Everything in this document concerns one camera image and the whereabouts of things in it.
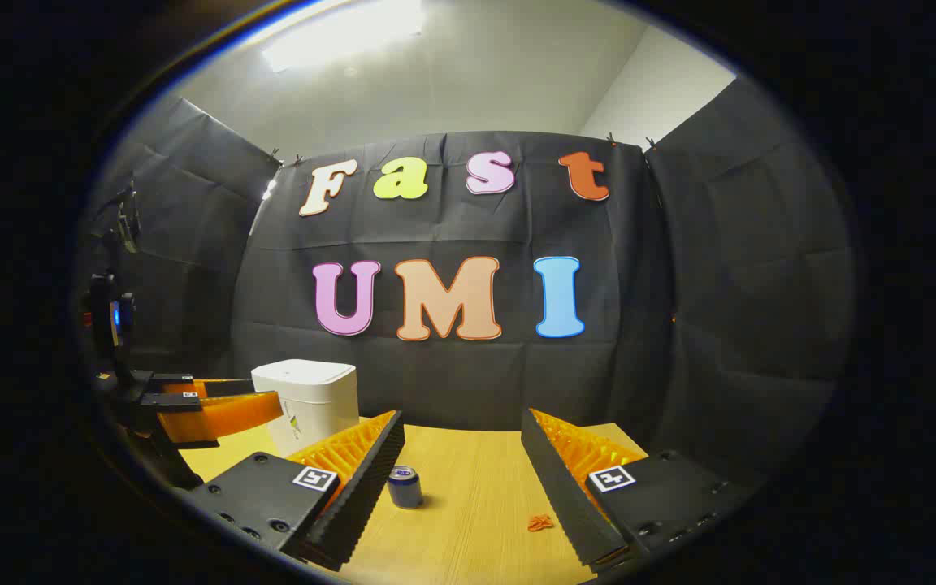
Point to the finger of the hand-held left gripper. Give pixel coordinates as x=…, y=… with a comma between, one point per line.
x=224, y=414
x=224, y=387

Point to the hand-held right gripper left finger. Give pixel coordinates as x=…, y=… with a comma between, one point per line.
x=362, y=496

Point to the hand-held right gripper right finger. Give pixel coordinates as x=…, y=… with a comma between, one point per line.
x=565, y=504

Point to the black backdrop cloth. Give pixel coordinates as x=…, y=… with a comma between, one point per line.
x=468, y=382

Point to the blue pop can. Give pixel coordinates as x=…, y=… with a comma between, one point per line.
x=405, y=490

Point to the wooden desktop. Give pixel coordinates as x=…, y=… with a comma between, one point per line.
x=476, y=487

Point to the white desktop garbage bin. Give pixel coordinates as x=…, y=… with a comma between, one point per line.
x=314, y=390

